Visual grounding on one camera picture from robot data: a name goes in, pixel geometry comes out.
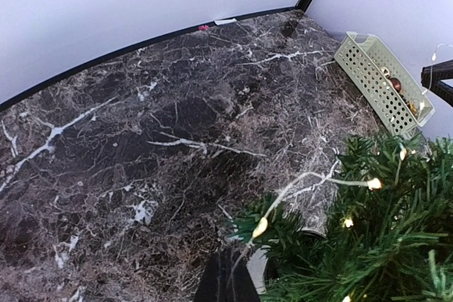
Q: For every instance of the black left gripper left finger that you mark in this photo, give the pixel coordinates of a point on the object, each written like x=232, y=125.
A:
x=212, y=286

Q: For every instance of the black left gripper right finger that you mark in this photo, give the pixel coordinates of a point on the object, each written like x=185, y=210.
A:
x=239, y=284

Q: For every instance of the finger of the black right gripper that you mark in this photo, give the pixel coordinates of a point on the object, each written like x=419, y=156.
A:
x=443, y=91
x=432, y=74

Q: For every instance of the small green christmas tree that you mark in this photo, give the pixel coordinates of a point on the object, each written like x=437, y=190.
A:
x=387, y=235

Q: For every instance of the beige perforated plastic basket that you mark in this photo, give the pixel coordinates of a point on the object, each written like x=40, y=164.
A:
x=370, y=64

